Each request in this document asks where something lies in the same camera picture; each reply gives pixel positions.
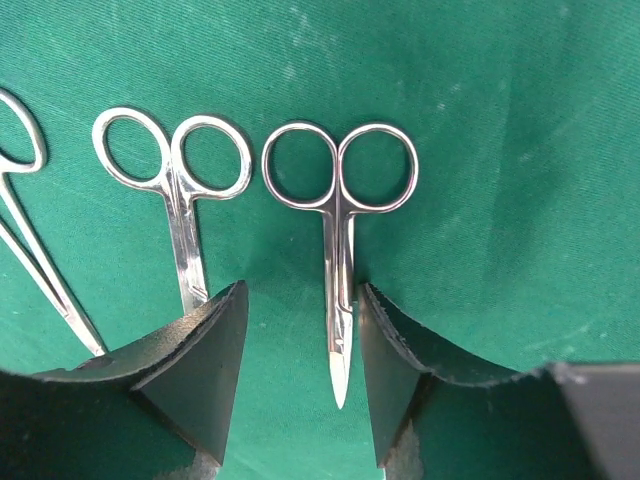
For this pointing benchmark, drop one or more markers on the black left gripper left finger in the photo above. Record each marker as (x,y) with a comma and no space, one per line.
(142,411)

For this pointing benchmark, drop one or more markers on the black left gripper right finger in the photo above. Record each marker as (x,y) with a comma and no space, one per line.
(438,411)

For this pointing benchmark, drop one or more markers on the silver haemostat clamp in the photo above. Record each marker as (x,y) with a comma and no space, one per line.
(32,253)

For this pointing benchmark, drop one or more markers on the green surgical cloth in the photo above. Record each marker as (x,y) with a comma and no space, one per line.
(520,243)

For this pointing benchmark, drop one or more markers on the small silver scissors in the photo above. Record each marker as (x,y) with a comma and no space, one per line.
(338,208)

